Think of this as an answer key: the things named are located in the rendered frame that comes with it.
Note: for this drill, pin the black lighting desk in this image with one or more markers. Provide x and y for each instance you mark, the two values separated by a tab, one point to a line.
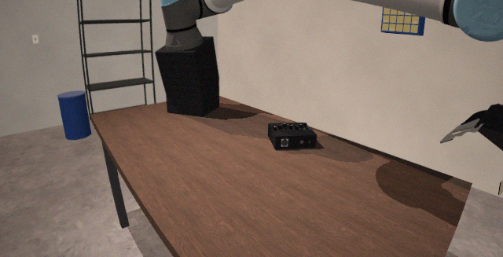
283	136

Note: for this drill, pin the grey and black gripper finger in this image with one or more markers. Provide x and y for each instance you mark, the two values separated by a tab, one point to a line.
500	188
466	126

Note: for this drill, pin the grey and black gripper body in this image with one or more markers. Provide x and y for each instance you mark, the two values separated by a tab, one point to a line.
492	129

